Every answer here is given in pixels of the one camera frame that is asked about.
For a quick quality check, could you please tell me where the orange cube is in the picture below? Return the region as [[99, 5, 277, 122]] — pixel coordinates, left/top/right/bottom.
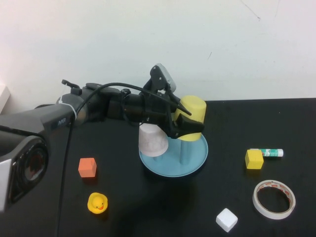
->
[[78, 157, 97, 178]]

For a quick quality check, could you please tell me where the white cable tie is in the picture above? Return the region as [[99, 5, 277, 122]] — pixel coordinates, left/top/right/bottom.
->
[[59, 95, 77, 121]]

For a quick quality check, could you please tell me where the blue cup stand tray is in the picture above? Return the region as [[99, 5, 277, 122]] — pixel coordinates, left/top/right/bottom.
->
[[138, 128, 209, 178]]

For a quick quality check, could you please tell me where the white cube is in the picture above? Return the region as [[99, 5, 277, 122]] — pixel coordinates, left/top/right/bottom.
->
[[216, 207, 238, 233]]

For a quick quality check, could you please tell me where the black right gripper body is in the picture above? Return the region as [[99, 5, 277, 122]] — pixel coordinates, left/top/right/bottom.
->
[[141, 96, 184, 139]]

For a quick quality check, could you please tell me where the yellow cube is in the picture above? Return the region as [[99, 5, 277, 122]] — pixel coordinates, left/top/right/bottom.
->
[[244, 150, 265, 170]]

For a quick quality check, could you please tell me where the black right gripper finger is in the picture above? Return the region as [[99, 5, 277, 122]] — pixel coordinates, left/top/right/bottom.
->
[[169, 98, 193, 116], [175, 115, 205, 139]]

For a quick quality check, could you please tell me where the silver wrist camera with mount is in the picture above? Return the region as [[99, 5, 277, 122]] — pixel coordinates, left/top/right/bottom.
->
[[143, 63, 176, 99]]

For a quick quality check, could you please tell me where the yellow rubber duck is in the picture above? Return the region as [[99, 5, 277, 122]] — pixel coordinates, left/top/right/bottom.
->
[[87, 192, 109, 215]]

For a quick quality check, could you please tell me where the white tape roll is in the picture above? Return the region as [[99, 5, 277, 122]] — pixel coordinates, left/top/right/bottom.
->
[[252, 179, 296, 220]]

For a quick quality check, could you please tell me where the white speckled plastic cup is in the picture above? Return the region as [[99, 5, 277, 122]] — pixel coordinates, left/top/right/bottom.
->
[[138, 123, 169, 158]]

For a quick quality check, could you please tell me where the black camera cable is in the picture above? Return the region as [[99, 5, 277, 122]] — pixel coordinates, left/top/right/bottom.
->
[[57, 82, 183, 237]]

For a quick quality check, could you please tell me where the yellow plastic cup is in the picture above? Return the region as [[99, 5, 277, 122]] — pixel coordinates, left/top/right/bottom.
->
[[174, 95, 207, 143]]

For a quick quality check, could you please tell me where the green white glue stick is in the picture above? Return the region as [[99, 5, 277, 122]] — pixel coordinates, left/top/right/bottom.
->
[[249, 148, 284, 158]]

